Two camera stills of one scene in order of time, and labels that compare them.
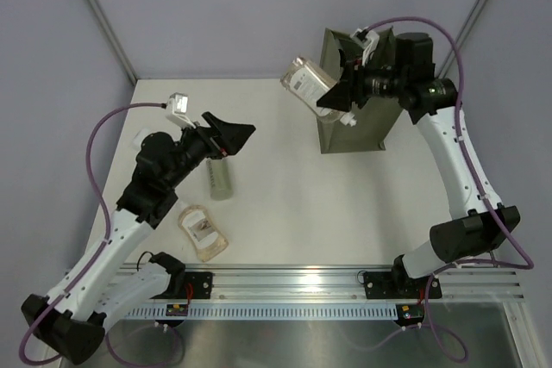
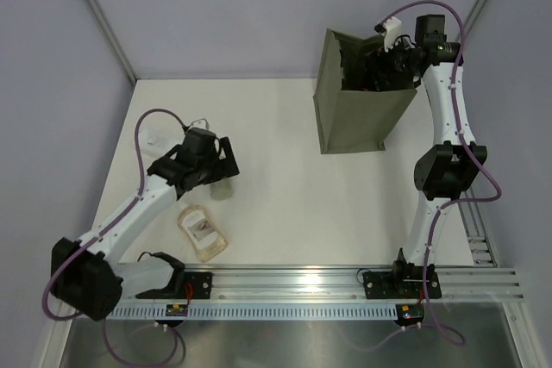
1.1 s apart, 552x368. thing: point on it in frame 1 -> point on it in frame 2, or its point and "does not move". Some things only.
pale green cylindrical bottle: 220,178 does not move
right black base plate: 398,285 does not move
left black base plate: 201,283 does not move
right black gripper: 340,97 -> 379,59
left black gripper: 232,135 -> 225,167
